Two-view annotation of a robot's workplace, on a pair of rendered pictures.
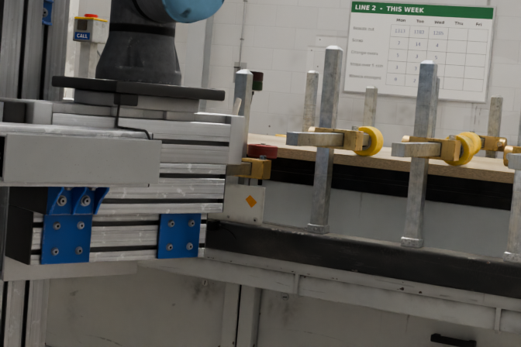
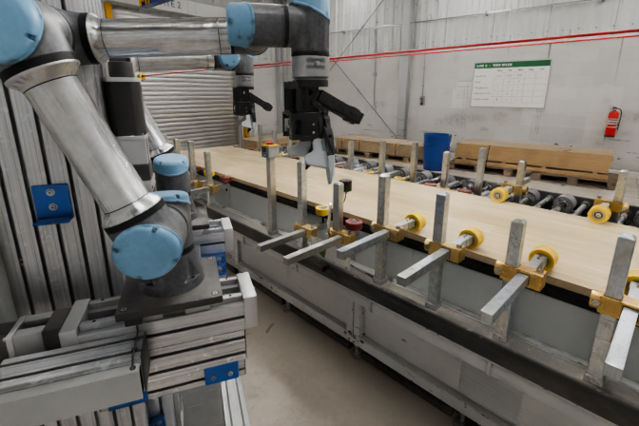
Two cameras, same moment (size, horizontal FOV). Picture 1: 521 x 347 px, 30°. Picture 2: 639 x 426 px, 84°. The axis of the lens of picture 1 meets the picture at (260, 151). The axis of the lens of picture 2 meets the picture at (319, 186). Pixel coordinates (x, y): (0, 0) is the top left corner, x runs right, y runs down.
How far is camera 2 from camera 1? 1.26 m
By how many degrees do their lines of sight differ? 23
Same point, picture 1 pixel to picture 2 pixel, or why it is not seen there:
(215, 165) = (235, 332)
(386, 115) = (491, 116)
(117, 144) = (92, 385)
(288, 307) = not seen: hidden behind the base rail
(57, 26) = not seen: hidden behind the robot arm
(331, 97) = (382, 206)
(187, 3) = (135, 273)
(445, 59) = (523, 87)
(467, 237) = (477, 291)
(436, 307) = (448, 346)
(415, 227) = (434, 297)
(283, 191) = not seen: hidden behind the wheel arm
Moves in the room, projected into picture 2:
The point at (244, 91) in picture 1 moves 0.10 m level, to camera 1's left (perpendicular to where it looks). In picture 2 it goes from (338, 194) to (317, 192)
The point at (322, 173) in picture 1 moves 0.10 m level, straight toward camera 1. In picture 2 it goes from (379, 250) to (373, 261)
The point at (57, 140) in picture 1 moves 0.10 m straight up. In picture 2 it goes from (29, 399) to (17, 354)
